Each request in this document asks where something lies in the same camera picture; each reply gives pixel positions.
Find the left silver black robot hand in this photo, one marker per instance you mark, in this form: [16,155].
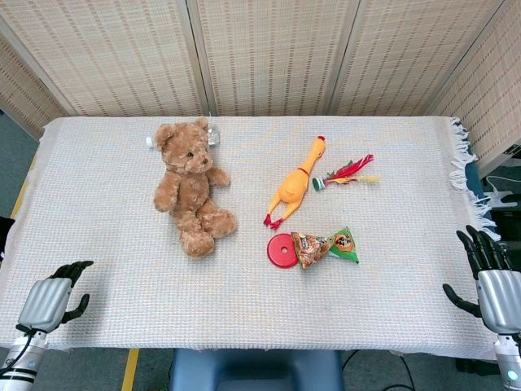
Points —
[45,299]

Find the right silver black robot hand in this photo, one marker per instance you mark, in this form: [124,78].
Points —
[497,293]

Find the brown teddy bear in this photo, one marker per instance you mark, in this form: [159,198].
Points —
[189,185]

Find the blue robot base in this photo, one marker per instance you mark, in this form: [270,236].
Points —
[254,370]

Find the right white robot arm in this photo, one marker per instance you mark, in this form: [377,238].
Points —
[508,361]

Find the yellow rubber chicken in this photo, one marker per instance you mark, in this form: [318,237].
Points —
[294,185]

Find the white metal stand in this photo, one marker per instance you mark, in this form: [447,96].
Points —
[498,193]

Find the green orange snack bag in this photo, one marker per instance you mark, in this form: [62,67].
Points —
[321,246]

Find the red feather shuttlecock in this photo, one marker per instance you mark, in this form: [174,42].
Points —
[346,173]

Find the white woven tablecloth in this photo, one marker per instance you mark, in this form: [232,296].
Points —
[252,281]

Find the red plastic disc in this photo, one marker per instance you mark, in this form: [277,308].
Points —
[280,251]

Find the clear plastic bottle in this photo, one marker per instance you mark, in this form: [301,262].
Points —
[212,135]

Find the beige woven folding screen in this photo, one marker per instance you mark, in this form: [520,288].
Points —
[260,53]

